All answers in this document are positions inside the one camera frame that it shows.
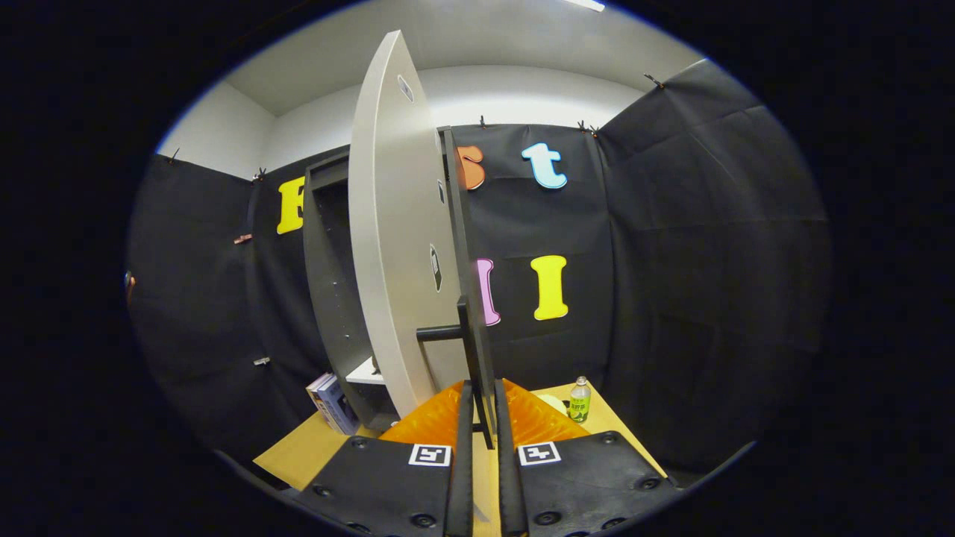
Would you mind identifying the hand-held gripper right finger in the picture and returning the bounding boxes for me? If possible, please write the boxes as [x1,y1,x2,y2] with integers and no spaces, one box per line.
[494,379,683,537]

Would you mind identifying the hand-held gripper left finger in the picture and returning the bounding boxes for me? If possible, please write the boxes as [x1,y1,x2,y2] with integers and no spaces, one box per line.
[295,379,476,537]

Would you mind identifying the dark grey shoe cabinet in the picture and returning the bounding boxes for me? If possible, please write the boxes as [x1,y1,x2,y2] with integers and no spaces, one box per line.
[302,125,478,437]

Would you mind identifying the beige shoe cabinet door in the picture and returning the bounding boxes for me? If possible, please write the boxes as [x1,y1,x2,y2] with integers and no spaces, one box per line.
[348,30,498,452]

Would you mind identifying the green label plastic bottle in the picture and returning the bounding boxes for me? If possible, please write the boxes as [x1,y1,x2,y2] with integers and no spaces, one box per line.
[568,376,592,424]

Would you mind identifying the blue book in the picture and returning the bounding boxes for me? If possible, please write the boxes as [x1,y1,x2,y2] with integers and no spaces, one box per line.
[313,377,361,436]

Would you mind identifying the white book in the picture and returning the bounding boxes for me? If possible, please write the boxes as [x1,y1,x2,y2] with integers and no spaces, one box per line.
[306,372,334,418]

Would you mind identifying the black backdrop cloth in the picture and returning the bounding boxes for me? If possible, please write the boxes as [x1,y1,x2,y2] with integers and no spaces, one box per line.
[125,58,833,478]

